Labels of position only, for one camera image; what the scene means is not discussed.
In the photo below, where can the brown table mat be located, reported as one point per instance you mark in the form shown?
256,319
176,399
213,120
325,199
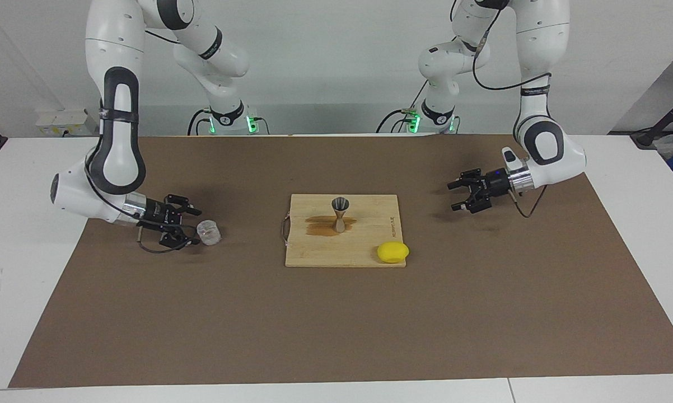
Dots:
336,324

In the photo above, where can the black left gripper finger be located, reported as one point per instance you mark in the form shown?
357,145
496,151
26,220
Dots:
462,180
465,206

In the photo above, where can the black tripod leg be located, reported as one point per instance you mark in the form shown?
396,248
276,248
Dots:
658,126

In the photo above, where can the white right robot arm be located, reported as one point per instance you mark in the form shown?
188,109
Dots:
118,45

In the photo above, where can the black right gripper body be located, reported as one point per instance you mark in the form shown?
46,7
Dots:
157,215

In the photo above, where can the wooden cutting board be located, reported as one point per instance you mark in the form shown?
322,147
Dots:
336,249

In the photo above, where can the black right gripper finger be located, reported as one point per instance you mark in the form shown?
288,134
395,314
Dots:
185,207
177,242

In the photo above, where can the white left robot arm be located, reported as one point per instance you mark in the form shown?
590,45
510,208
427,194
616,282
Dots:
549,151

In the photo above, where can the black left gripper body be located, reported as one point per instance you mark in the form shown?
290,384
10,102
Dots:
490,187

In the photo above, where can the clear glass cup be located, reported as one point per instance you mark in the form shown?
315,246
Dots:
209,233

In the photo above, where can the yellow lemon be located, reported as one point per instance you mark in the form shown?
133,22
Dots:
392,252

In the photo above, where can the white wall socket box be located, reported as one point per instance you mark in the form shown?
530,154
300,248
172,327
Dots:
62,123

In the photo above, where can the steel double jigger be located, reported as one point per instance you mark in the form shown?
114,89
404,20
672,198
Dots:
340,215

